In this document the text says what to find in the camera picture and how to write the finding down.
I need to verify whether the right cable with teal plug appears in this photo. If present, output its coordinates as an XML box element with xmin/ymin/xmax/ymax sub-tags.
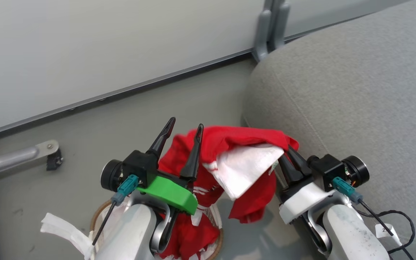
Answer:
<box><xmin>331</xmin><ymin>176</ymin><xmax>416</xmax><ymax>260</ymax></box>

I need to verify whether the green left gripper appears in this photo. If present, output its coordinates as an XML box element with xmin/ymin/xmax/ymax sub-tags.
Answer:
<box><xmin>136</xmin><ymin>117</ymin><xmax>204</xmax><ymax>215</ymax></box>

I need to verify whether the round woven laundry basket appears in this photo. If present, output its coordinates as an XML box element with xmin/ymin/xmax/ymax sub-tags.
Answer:
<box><xmin>90</xmin><ymin>198</ymin><xmax>225</xmax><ymax>260</ymax></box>

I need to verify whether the grey metal support bracket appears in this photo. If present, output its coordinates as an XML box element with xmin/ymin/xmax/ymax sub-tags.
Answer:
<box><xmin>0</xmin><ymin>140</ymin><xmax>60</xmax><ymax>178</ymax></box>

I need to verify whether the cable with teal plug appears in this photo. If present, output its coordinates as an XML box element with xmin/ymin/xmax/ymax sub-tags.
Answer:
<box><xmin>92</xmin><ymin>174</ymin><xmax>140</xmax><ymax>247</ymax></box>
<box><xmin>331</xmin><ymin>176</ymin><xmax>416</xmax><ymax>260</ymax></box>

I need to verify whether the white cable label tag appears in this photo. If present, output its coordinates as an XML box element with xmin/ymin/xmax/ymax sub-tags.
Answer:
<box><xmin>375</xmin><ymin>223</ymin><xmax>398</xmax><ymax>239</ymax></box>

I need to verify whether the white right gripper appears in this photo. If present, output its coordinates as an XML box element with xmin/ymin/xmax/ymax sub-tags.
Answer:
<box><xmin>278</xmin><ymin>144</ymin><xmax>335</xmax><ymax>225</ymax></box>

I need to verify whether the black rubber bracket foot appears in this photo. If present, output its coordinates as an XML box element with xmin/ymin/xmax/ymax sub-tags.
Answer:
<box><xmin>46</xmin><ymin>148</ymin><xmax>64</xmax><ymax>171</ymax></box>

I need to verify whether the grey partition base rail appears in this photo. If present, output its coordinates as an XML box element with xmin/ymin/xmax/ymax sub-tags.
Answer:
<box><xmin>0</xmin><ymin>0</ymin><xmax>411</xmax><ymax>142</ymax></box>

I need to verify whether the left cable with teal plug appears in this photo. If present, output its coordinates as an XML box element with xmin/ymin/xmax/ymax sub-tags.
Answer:
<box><xmin>92</xmin><ymin>174</ymin><xmax>140</xmax><ymax>247</ymax></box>

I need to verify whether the red and white garment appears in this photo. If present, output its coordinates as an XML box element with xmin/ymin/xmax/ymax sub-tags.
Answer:
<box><xmin>156</xmin><ymin>125</ymin><xmax>300</xmax><ymax>260</ymax></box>

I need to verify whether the white fabric basket strap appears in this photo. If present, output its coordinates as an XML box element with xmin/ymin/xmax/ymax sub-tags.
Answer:
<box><xmin>40</xmin><ymin>212</ymin><xmax>96</xmax><ymax>260</ymax></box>

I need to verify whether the grey fabric sofa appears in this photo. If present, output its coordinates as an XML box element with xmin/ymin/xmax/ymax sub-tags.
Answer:
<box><xmin>242</xmin><ymin>0</ymin><xmax>416</xmax><ymax>260</ymax></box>

